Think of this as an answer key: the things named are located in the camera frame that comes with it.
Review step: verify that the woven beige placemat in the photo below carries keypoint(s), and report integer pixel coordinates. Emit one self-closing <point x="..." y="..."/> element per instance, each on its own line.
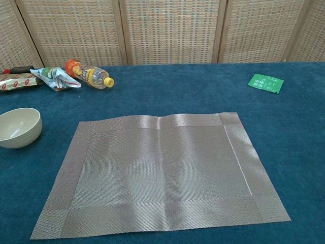
<point x="165" y="178"/>

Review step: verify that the beige bowl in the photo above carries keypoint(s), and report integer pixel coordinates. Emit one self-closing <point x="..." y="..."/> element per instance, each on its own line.
<point x="23" y="134"/>

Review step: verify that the plastic bottle with yellow cap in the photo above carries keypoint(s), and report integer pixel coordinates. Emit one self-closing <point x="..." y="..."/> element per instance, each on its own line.
<point x="89" y="75"/>

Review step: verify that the woven bamboo screen panel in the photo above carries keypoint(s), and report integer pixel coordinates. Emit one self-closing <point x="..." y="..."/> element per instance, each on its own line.
<point x="259" y="30"/>
<point x="73" y="30"/>
<point x="12" y="38"/>
<point x="172" y="30"/>
<point x="312" y="38"/>

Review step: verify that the green sachet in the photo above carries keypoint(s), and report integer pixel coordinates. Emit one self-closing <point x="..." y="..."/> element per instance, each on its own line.
<point x="265" y="82"/>

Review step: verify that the crumpled white green snack bag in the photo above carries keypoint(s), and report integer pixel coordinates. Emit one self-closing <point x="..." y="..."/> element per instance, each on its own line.
<point x="54" y="76"/>

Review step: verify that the gold foil packet red print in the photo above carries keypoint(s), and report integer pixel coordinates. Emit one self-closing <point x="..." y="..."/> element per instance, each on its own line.
<point x="17" y="82"/>

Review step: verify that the black box with red end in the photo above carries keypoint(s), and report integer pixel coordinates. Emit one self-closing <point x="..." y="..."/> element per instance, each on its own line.
<point x="21" y="69"/>

